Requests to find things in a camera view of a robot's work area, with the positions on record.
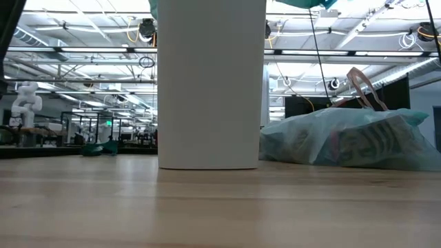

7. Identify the white plastic trash bin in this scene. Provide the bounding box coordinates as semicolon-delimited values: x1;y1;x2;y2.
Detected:
156;0;267;170

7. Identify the light blue trash bag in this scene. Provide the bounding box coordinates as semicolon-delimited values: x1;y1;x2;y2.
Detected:
258;107;441;172

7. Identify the teal bag stack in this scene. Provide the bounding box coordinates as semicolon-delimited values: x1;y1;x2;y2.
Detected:
148;0;338;20

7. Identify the crumpled teal bag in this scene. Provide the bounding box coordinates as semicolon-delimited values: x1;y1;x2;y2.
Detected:
81;139;120;158

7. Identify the yellow cable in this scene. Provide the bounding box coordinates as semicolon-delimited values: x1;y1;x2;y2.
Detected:
302;96;316;113

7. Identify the thin black hanging cable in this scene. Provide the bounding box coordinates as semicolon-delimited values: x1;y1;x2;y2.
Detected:
308;8;331;101

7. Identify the black background frame station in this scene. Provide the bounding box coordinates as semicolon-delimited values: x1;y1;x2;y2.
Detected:
60;110;123;145

